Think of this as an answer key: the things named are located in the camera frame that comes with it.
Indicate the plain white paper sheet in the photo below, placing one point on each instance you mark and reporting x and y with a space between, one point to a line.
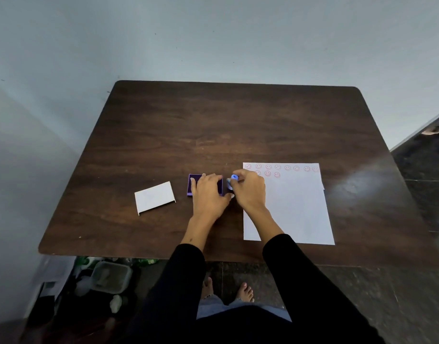
298 218

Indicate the white ink pad lid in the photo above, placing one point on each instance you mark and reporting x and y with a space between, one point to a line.
154 197

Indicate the person's right forearm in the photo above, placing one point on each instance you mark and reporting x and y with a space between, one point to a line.
276 247

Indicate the small white object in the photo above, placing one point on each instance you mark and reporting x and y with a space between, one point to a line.
115 303

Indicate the white paper with red smileys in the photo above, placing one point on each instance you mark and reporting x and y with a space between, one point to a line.
294 177

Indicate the green plastic bottle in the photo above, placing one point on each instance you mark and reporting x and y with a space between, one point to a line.
146 261
82 261

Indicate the clear plastic container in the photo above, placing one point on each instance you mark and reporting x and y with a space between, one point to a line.
111 277

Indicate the person's right hand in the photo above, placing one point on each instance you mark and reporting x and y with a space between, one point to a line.
251 191

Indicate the person's foot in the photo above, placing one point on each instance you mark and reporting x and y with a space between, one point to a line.
207 288
433 130
245 293

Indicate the person's right thumb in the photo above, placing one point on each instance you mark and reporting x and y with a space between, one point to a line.
231 187

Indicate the blue jeans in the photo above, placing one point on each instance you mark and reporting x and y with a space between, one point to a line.
214 306

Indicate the person's left thumb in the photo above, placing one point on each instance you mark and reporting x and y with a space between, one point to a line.
227 198

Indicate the person's right foot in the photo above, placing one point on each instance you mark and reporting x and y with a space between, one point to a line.
245 293

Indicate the person's left little finger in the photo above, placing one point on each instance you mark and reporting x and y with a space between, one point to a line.
193 184

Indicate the black top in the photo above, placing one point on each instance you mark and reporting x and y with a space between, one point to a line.
248 327

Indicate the blue round stamp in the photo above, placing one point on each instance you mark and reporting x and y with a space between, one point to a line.
234 177

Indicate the person's left foot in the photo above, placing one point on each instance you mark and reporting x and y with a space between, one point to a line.
207 288

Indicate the person's left middle finger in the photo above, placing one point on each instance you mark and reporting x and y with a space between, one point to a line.
210 179

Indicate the person's left forearm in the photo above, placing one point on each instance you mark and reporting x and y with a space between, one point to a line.
190 243

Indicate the person's left hand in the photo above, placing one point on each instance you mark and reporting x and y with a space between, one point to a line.
208 198

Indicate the purple ink pad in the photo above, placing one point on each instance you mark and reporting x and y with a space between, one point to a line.
191 181

